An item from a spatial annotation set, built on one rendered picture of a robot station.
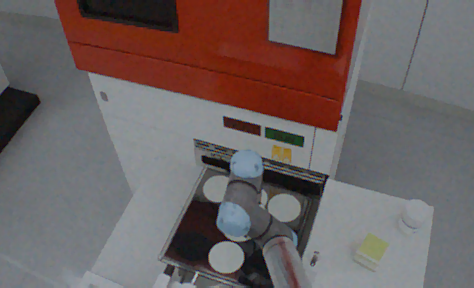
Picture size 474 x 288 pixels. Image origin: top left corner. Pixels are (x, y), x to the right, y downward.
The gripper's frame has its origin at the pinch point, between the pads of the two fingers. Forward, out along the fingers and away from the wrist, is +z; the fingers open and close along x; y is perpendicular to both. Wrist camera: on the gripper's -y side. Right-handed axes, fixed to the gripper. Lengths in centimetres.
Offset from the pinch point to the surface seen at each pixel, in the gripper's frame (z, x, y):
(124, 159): 19, 5, 66
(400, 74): 69, -173, 39
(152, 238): 9.2, 20.2, 25.4
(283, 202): 1.3, -15.6, 2.3
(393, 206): -5.1, -34.4, -25.1
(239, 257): 1.3, 7.1, -1.5
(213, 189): 1.3, -3.5, 21.4
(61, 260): 91, 51, 94
